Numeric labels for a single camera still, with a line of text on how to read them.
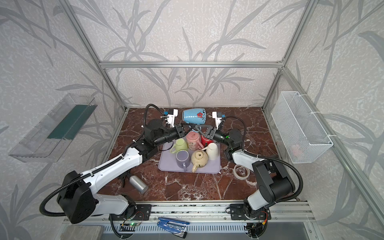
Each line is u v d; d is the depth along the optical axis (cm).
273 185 44
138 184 80
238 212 73
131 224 71
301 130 63
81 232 66
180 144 87
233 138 63
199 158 84
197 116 69
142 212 72
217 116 71
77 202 40
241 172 87
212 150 86
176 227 68
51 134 66
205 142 93
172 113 68
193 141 89
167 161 92
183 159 84
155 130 56
